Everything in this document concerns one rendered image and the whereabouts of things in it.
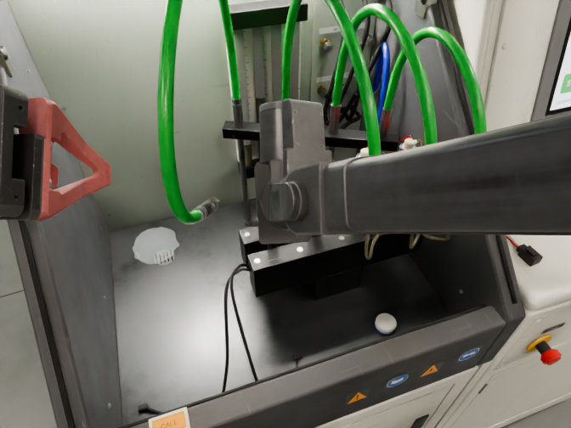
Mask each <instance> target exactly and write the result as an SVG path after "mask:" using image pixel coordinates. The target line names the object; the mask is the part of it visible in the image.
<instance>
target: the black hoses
mask: <svg viewBox="0 0 571 428"><path fill-rule="evenodd" d="M362 4H363V6H366V5H368V1H367V0H362ZM386 4H387V7H388V8H390V9H391V10H392V11H393V5H392V2H391V0H386ZM369 30H370V16H368V17H367V18H366V19H365V30H364V34H363V37H362V40H361V43H360V47H361V50H362V53H363V50H364V47H365V43H366V40H367V37H368V34H369ZM390 30H391V27H390V26H389V25H388V24H387V27H386V30H385V32H384V34H383V37H382V40H381V42H380V44H379V46H378V48H377V50H376V52H375V54H374V56H373V58H372V60H371V62H370V63H369V65H368V67H367V70H368V73H369V74H370V71H371V69H372V68H373V66H374V64H375V62H376V60H377V58H378V56H379V55H380V52H381V44H382V43H383V42H385V41H386V40H387V38H388V35H389V32H390ZM342 42H343V36H342V38H341V42H340V47H339V51H338V55H337V58H336V64H335V68H334V71H333V74H332V78H331V83H330V86H329V90H328V93H327V94H326V95H325V98H326V100H325V104H324V108H323V115H324V121H325V124H326V125H327V126H329V124H330V111H331V103H332V100H331V95H332V92H333V88H334V84H335V77H336V68H337V62H338V59H339V54H340V51H341V47H342ZM353 74H354V69H353V66H352V68H351V70H350V72H349V74H348V78H347V80H346V82H345V85H344V87H343V90H342V95H341V102H340V104H342V101H343V99H344V96H345V94H346V92H347V90H348V87H349V84H350V82H351V80H352V78H353ZM359 99H360V93H359V87H358V83H357V88H356V90H355V91H354V93H353V96H352V98H351V99H350V100H349V102H348V105H347V107H341V113H342V115H341V116H340V121H339V123H341V122H342V120H343V119H344V117H345V118H346V120H347V122H346V123H345V124H344V125H342V126H341V127H340V128H338V129H345V128H346V127H348V126H349V125H351V124H352V123H355V122H356V121H358V120H360V118H361V114H360V113H359V112H358V111H357V107H358V104H359ZM353 102H354V104H353ZM352 104H353V105H352ZM328 106H329V120H328V116H327V109H328ZM349 110H350V111H351V113H350V115H349V116H348V111H349ZM354 114H355V115H356V116H357V117H355V118H353V116H354Z"/></svg>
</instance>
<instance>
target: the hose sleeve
mask: <svg viewBox="0 0 571 428"><path fill-rule="evenodd" d="M216 209H217V204H216V202H215V201H214V200H207V201H205V202H203V203H202V204H201V205H199V206H197V207H195V208H194V209H193V210H191V211H190V212H192V211H198V212H199V213H200V214H201V220H200V221H199V222H202V221H204V220H205V219H206V218H207V217H208V216H209V215H211V214H213V212H215V210H216ZM199 222H197V223H199Z"/></svg>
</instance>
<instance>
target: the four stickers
mask: <svg viewBox="0 0 571 428"><path fill-rule="evenodd" d="M481 347H482V346H479V347H476V348H473V349H472V350H469V351H466V352H463V353H462V354H461V356H460V357H459V359H458V360H457V362H456V363H459V362H461V361H464V360H467V359H469V358H473V357H475V356H476V354H477V353H478V351H479V350H480V349H481ZM444 361H445V360H444ZM444 361H442V362H439V363H435V364H433V365H430V366H427V367H425V368H424V369H423V370H422V372H421V374H420V376H419V378H421V377H423V376H425V375H429V374H432V373H434V372H437V371H439V369H440V368H441V366H442V365H443V363H444ZM409 374H410V372H408V373H406V374H402V375H400V376H397V377H394V378H392V379H390V380H388V381H387V385H386V387H385V390H386V389H388V388H390V387H393V386H396V385H399V384H402V383H404V382H406V381H407V379H408V377H409ZM369 391H370V387H369V388H367V389H364V390H362V391H358V392H356V393H354V394H351V395H349V396H347V400H346V405H348V404H350V403H354V402H356V401H358V400H361V399H363V398H366V397H368V395H369ZM346 405H345V406H346Z"/></svg>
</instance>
